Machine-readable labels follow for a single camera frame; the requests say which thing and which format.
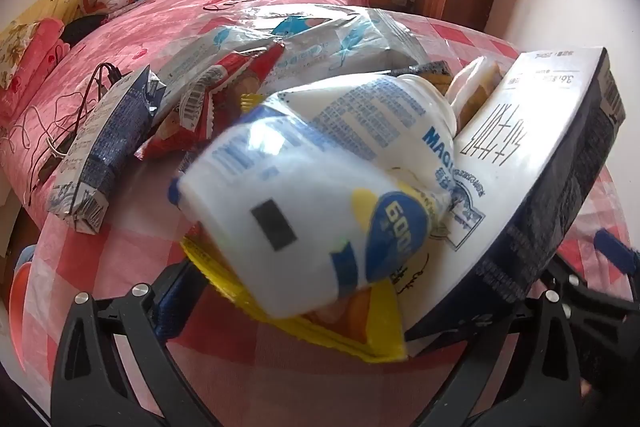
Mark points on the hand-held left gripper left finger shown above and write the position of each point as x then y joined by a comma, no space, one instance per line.
172,302

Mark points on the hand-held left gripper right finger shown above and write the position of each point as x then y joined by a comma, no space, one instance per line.
617,252

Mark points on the pink plastic bin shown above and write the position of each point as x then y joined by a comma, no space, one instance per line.
17,307

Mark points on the blue white drink carton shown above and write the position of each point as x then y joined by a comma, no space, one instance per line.
100,147

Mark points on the white plastic bottle blue label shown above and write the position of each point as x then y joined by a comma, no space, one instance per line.
300,147

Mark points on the black gold coffee stick packet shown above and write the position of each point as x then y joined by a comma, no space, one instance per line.
420,69

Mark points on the pink checkered tablecloth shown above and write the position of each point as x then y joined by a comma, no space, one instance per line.
140,252

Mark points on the dark blue white carton box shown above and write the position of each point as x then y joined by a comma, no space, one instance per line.
525,147

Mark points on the blue plastic stool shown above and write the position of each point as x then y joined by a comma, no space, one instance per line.
25,257

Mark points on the flat black power adapter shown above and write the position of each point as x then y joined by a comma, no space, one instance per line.
55,157

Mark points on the yellow snack packet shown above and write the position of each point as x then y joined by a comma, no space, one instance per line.
360,322

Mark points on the white brown snack wrapper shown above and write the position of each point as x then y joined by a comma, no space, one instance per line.
475,92

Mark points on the red snack packet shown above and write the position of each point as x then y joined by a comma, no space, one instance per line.
225,77

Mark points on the folded pink blanket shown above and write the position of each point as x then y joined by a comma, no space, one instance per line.
45,52

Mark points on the dark cloth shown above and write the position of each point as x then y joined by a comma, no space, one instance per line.
82,29

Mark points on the yellow floral pillow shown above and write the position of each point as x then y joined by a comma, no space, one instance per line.
15,49

